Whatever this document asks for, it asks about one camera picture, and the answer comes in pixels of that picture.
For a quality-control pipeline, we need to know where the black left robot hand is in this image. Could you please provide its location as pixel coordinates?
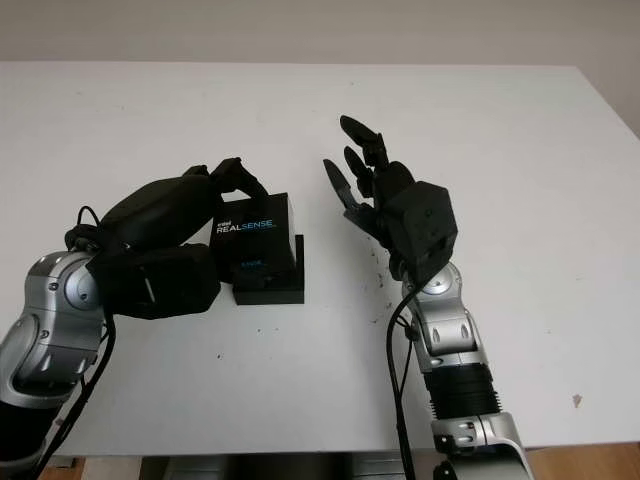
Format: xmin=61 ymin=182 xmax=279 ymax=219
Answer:
xmin=63 ymin=156 xmax=270 ymax=265

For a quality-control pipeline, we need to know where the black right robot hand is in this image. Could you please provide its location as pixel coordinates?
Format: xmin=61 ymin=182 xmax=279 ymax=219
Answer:
xmin=321 ymin=114 xmax=427 ymax=282

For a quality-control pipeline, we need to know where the black RealSense box lid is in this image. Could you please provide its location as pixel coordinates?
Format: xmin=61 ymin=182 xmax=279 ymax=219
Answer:
xmin=207 ymin=190 xmax=298 ymax=290

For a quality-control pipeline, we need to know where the dark grey robot torso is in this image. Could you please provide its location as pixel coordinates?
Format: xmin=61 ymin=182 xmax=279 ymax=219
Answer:
xmin=138 ymin=441 xmax=442 ymax=480

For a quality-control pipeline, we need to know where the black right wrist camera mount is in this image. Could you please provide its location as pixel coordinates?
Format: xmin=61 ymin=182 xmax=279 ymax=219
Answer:
xmin=378 ymin=179 xmax=461 ymax=285

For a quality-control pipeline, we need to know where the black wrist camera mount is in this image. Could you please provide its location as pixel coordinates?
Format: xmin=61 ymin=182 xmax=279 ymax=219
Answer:
xmin=86 ymin=242 xmax=222 ymax=322
xmin=378 ymin=179 xmax=461 ymax=285

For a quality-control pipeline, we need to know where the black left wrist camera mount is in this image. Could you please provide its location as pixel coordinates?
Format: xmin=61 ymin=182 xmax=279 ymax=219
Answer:
xmin=86 ymin=242 xmax=222 ymax=322

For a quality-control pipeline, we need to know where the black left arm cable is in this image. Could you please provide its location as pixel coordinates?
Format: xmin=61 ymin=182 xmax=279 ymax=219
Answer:
xmin=28 ymin=206 xmax=120 ymax=467

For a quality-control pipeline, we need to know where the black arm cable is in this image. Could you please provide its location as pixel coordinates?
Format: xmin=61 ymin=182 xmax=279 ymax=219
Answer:
xmin=28 ymin=206 xmax=120 ymax=467
xmin=385 ymin=286 xmax=422 ymax=480

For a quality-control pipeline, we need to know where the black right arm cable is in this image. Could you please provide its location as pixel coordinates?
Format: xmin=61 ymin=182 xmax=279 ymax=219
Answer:
xmin=385 ymin=286 xmax=422 ymax=480

